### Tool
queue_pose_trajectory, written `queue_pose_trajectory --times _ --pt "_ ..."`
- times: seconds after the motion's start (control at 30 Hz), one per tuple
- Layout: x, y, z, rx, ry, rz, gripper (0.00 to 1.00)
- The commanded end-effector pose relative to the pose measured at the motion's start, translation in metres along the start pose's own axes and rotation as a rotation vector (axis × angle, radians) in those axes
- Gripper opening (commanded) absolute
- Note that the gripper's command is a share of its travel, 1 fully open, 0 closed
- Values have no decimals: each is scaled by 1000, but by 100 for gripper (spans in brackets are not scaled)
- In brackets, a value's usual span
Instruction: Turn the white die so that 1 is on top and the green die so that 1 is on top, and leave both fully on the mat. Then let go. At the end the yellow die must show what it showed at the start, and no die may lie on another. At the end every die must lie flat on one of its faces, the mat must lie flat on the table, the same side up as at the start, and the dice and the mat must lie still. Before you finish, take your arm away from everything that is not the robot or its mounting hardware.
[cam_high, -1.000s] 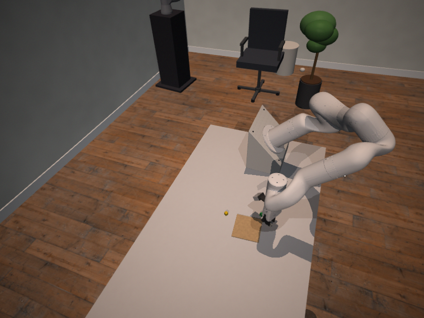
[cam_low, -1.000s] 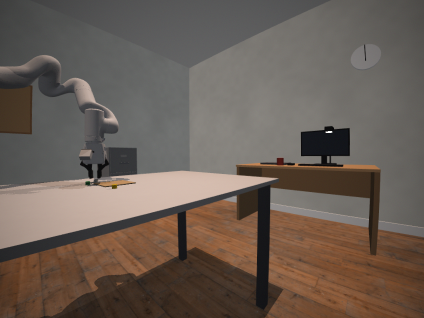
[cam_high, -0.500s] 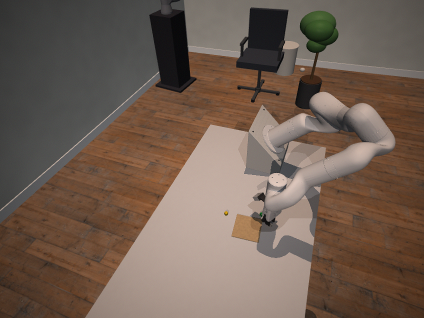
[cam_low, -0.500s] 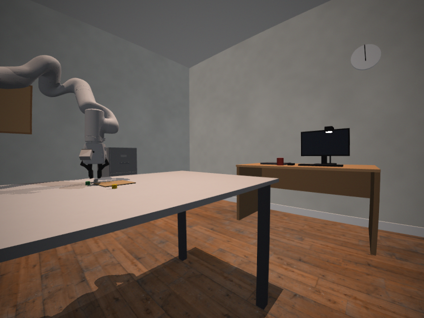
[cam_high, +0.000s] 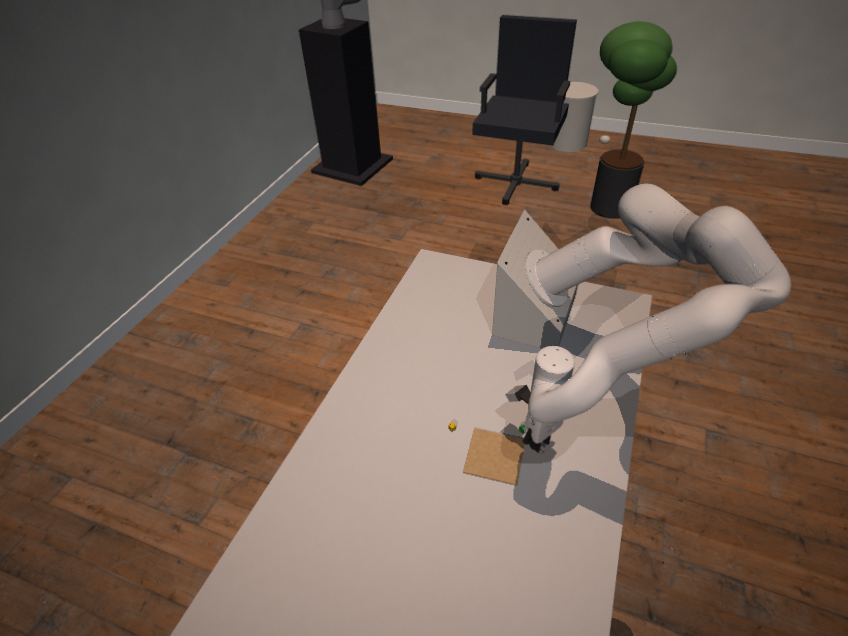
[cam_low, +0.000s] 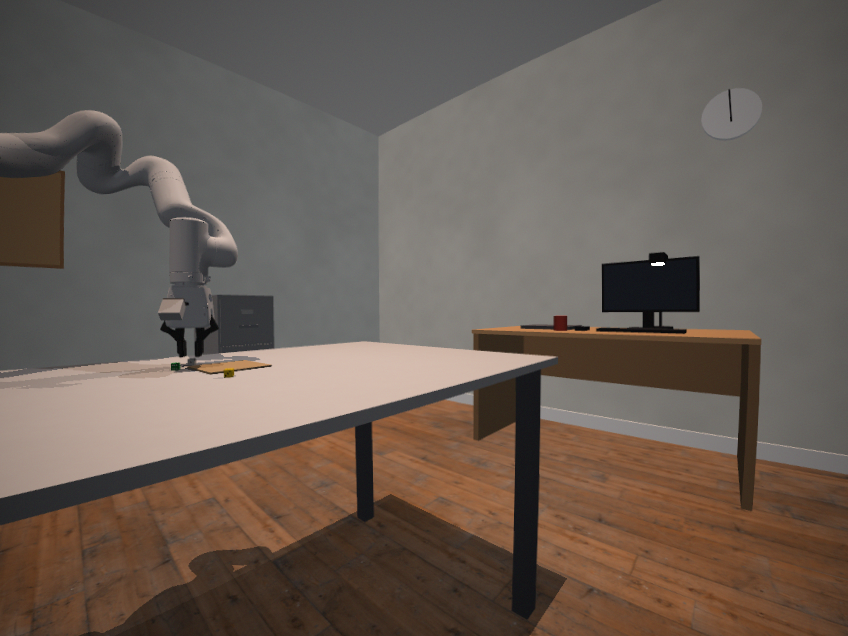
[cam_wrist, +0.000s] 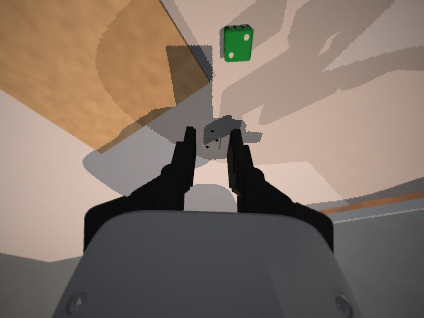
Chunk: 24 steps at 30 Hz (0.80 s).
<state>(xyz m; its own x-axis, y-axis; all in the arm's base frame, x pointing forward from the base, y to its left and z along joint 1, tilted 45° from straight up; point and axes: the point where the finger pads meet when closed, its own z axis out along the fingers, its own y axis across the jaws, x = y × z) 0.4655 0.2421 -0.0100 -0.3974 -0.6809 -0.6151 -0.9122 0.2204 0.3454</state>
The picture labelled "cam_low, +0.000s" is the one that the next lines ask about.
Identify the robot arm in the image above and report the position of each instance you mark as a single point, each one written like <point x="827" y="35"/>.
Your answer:
<point x="193" y="247"/>

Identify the tan cork mat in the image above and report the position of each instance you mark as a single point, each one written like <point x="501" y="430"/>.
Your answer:
<point x="217" y="368"/>

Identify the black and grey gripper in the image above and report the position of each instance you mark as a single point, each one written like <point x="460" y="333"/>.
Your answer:
<point x="198" y="314"/>

